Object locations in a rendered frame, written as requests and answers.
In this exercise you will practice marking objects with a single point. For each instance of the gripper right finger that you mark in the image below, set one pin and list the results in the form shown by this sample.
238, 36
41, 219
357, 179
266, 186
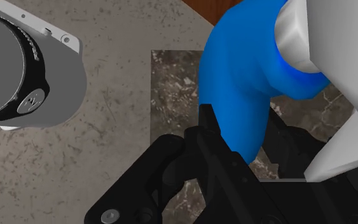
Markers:
293, 149

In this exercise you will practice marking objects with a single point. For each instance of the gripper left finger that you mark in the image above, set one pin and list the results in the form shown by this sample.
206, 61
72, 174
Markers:
219, 183

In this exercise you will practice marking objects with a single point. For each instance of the blue and white figure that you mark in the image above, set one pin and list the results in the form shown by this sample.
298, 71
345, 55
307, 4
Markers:
237, 80

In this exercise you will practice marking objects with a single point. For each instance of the dark marbled robot stand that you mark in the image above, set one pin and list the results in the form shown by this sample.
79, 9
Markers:
172, 93

